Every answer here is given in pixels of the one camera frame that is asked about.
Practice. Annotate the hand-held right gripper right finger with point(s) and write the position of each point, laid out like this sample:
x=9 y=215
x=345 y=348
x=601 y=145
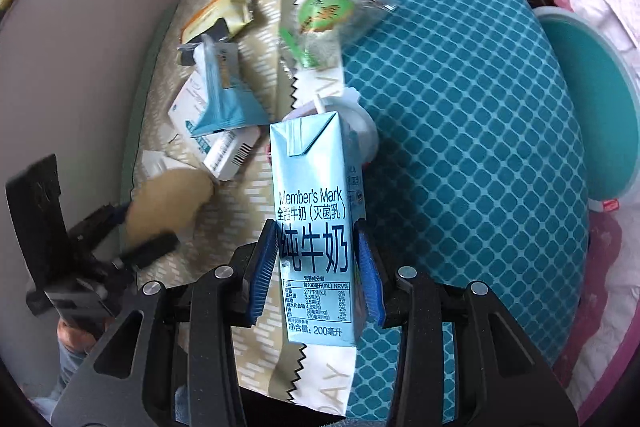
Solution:
x=370 y=277

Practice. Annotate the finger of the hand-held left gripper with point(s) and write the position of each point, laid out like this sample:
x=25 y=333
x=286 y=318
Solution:
x=119 y=213
x=150 y=251

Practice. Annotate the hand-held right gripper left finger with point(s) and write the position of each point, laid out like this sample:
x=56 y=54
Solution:
x=262 y=272

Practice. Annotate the white tissue paper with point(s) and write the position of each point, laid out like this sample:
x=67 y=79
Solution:
x=170 y=207

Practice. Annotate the light blue milk carton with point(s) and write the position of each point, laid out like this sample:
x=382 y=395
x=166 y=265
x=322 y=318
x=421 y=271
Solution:
x=315 y=217

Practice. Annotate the orange cream snack packet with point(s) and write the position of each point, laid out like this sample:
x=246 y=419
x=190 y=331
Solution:
x=220 y=12

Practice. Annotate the person's left forearm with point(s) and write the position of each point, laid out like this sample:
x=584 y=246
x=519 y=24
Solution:
x=70 y=372

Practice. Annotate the person's left hand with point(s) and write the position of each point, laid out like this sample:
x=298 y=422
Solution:
x=80 y=332

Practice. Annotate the white medicine box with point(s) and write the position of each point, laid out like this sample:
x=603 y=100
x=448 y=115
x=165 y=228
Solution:
x=225 y=152

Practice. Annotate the white orange plastic cup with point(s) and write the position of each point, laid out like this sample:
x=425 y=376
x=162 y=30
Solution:
x=362 y=127

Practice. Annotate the teal foil wrapper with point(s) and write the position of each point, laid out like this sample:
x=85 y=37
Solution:
x=225 y=102

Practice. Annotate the pink floral quilt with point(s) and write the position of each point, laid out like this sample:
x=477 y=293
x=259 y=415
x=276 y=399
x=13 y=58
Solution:
x=610 y=307

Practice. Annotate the green cake clear packet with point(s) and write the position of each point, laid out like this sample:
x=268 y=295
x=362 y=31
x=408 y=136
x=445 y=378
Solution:
x=330 y=14

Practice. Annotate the teal round stool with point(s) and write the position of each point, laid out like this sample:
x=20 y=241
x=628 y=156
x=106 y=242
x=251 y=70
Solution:
x=590 y=107

